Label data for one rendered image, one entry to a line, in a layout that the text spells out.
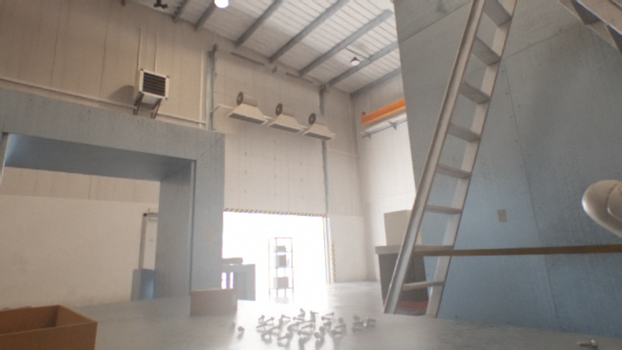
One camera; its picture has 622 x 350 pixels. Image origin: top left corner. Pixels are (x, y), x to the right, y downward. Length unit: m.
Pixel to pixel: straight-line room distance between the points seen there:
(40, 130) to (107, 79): 8.97
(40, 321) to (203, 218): 1.20
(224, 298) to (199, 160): 1.21
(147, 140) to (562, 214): 2.39
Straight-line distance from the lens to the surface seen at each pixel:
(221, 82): 12.10
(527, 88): 2.80
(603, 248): 1.77
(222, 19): 12.43
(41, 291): 9.73
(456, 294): 2.88
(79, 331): 0.63
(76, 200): 9.89
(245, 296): 3.03
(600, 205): 1.03
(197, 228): 2.07
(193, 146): 2.15
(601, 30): 2.37
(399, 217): 6.44
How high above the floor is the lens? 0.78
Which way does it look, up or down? 14 degrees up
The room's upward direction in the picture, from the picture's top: 2 degrees counter-clockwise
